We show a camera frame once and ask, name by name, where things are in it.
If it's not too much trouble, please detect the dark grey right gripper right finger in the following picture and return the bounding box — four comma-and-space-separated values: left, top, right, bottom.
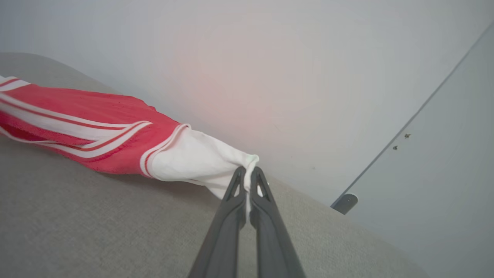
250, 166, 306, 278

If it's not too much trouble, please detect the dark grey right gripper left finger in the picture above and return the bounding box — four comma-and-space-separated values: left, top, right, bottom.
188, 166, 247, 278

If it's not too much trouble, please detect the red and white basketball jersey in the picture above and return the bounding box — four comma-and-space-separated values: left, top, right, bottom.
0, 75, 260, 201

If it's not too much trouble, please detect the grey round door stopper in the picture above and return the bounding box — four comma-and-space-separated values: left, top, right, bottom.
331, 193, 359, 215

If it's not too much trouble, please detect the white door panel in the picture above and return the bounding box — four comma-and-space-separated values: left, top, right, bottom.
332, 23, 494, 278

